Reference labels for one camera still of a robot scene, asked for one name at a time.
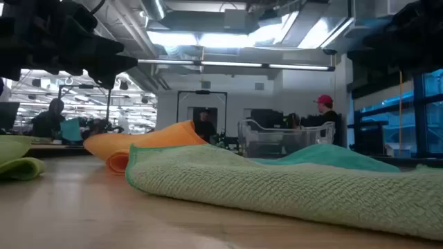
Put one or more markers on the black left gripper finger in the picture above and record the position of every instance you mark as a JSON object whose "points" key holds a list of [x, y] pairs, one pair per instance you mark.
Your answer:
{"points": [[107, 46], [110, 67]]}

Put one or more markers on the orange microfiber towel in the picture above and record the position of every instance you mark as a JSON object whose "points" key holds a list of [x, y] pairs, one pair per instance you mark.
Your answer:
{"points": [[138, 141]]}

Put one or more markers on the teal microfiber towel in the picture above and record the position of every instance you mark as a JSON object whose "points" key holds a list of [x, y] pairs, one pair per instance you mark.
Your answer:
{"points": [[328, 157]]}

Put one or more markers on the pale green microfiber towel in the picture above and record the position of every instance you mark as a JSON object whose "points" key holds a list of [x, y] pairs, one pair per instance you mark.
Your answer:
{"points": [[277, 193]]}

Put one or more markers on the lime green microfiber towel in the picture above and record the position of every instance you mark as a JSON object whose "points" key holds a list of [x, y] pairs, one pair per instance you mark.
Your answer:
{"points": [[17, 166]]}

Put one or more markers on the person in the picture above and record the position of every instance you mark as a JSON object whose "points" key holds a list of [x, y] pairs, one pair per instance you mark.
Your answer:
{"points": [[204, 128], [294, 121], [327, 115], [48, 121]]}

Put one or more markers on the black monitor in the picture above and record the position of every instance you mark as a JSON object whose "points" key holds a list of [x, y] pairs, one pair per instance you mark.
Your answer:
{"points": [[8, 115]]}

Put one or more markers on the black crate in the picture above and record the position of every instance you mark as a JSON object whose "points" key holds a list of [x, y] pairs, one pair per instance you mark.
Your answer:
{"points": [[368, 138]]}

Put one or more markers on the white box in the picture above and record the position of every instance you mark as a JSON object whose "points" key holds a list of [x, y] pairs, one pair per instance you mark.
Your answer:
{"points": [[392, 150]]}

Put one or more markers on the long ceiling light bar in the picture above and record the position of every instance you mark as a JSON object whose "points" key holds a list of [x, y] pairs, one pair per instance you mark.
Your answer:
{"points": [[228, 64]]}

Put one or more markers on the clear plastic bin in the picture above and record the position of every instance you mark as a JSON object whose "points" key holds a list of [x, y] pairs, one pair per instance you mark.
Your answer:
{"points": [[277, 138]]}

